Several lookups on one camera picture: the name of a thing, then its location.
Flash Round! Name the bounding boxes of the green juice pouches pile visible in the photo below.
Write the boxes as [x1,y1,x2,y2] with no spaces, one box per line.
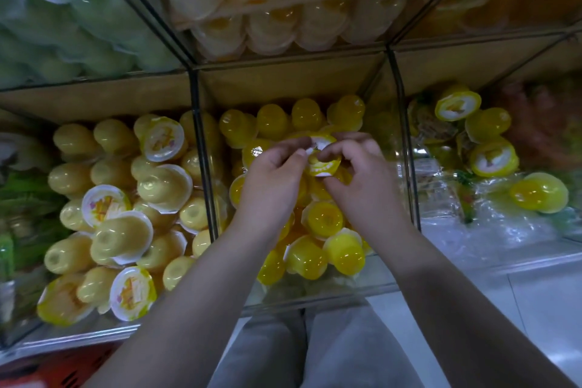
[0,133,69,330]

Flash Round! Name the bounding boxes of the pile of pastel jelly cups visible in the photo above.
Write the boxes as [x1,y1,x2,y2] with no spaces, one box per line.
[404,83,571,216]

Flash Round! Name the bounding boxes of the person's left forearm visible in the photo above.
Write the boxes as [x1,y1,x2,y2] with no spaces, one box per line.
[86,219,292,388]

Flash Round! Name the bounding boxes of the pile of orange-lid jelly cups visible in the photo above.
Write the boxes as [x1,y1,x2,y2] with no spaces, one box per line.
[150,0,429,57]

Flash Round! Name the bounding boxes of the dark red object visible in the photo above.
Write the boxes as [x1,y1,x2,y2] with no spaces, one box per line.
[0,347,119,388]

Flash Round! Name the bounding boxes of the single yellow jelly cup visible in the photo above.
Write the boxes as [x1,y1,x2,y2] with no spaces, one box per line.
[304,133,345,178]

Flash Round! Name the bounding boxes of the person's left hand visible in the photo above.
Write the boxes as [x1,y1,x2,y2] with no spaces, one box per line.
[232,136,315,241]

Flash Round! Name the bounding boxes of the light grey shorts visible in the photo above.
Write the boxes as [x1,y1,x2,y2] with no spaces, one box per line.
[209,306,424,388]

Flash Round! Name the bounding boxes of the person's right forearm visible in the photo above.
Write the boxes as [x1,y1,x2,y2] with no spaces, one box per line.
[382,227,578,388]

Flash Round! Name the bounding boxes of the pile of pale yellow jelly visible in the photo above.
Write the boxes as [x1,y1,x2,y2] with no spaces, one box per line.
[36,110,229,325]

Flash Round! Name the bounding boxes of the pile of green jelly cups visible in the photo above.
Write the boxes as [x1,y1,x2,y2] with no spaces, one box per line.
[0,0,183,84]

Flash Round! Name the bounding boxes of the pile of yellow jelly cups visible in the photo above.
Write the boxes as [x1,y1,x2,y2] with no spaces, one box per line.
[216,95,369,289]

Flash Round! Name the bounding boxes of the person's right hand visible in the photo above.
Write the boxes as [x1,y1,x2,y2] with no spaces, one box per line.
[318,131,412,246]

